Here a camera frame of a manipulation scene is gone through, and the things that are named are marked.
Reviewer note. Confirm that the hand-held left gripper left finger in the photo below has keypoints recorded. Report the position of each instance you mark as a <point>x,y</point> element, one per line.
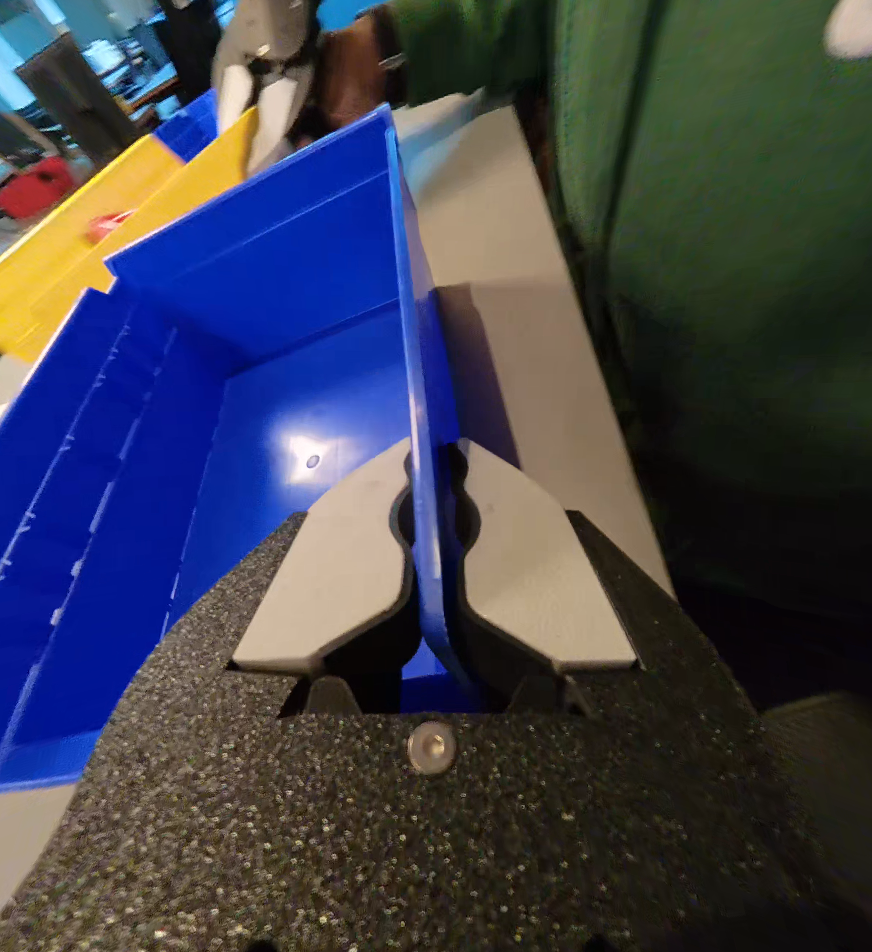
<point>325,580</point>

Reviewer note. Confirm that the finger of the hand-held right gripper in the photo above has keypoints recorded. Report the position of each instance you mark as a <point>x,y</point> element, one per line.
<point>235,60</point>
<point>280,127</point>

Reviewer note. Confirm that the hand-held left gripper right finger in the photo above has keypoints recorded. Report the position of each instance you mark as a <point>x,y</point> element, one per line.
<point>540,580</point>

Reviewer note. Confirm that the blue storage bin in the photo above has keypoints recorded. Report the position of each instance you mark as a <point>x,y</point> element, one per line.
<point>191,127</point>
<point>258,417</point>

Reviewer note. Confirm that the yellow storage bin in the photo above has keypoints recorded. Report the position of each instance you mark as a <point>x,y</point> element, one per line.
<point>64,253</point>

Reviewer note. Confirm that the person's right forearm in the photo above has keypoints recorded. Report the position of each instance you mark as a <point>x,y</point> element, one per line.
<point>466,45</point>

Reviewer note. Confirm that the person's right hand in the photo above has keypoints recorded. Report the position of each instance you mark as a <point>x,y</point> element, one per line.
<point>354,67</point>

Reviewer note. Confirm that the red plastic crate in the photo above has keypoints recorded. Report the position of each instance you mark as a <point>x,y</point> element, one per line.
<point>34,191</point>

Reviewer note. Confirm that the person's green jacket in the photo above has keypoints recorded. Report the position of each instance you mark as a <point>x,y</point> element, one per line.
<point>749,268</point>

